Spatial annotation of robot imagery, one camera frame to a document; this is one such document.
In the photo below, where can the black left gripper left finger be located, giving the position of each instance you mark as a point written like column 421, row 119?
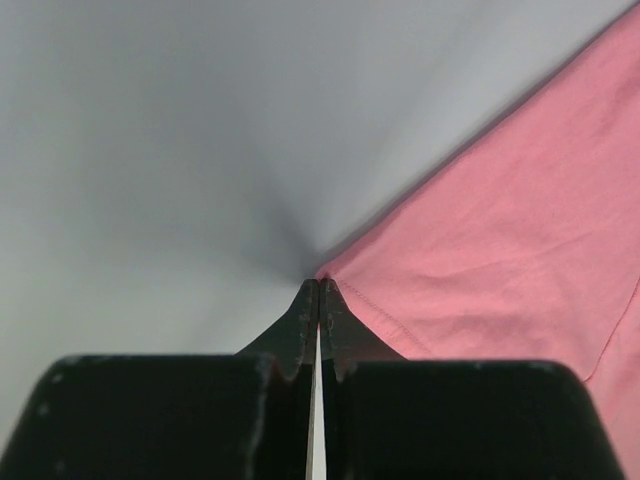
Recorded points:
column 243, row 416

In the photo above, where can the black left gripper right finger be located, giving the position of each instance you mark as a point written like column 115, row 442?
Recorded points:
column 387, row 417

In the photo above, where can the pink t shirt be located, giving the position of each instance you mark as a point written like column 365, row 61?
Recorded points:
column 527, row 244

